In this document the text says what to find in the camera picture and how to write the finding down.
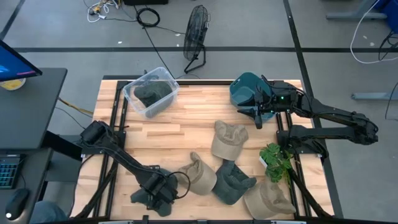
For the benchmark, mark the dark green cap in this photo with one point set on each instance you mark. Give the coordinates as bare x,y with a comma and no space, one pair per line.
231,185
140,197
154,91

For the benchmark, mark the blue object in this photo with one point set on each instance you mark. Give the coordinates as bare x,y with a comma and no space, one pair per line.
390,9

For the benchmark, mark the black side table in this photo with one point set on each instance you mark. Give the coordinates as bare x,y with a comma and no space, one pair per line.
35,168

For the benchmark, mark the black computer mouse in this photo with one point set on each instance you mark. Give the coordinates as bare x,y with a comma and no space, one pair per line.
17,203

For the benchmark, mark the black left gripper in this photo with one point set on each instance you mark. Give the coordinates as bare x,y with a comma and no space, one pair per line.
158,188

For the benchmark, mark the black backlit keyboard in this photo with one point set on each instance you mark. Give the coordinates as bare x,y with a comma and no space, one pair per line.
7,171

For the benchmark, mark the black desk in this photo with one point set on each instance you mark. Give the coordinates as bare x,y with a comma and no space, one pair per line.
28,109

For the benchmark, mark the yellow round object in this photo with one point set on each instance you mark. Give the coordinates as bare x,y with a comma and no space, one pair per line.
12,84

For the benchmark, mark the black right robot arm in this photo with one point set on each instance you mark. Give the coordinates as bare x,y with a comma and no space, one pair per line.
335,116

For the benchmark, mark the white square plant pot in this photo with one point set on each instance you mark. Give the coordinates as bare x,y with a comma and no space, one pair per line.
263,161

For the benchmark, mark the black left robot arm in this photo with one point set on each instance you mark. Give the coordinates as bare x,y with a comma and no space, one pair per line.
124,158

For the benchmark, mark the grey desk foot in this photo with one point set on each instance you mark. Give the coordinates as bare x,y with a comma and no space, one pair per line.
373,96
351,15

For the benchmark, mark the teal plastic bin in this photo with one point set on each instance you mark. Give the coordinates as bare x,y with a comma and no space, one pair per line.
241,95

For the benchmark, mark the black floor fan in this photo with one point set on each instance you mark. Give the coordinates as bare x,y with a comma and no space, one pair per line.
194,31

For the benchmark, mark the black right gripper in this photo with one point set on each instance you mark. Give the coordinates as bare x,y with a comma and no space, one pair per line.
280,96

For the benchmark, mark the person's leg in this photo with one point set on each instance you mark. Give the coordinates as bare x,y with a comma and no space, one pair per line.
46,213

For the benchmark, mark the clear plastic bin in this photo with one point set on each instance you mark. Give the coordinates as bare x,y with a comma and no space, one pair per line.
146,105

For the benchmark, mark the silver metal rail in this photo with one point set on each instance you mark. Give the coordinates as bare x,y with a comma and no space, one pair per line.
287,222

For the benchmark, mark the computer monitor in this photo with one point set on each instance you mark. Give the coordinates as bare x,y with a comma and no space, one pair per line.
14,63

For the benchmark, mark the black aluminium table frame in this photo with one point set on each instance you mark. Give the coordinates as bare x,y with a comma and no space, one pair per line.
119,102

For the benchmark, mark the green artificial plant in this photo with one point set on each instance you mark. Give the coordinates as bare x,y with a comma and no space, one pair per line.
275,161

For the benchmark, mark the tan cap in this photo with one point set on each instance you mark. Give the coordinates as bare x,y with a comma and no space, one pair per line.
200,175
228,141
267,202

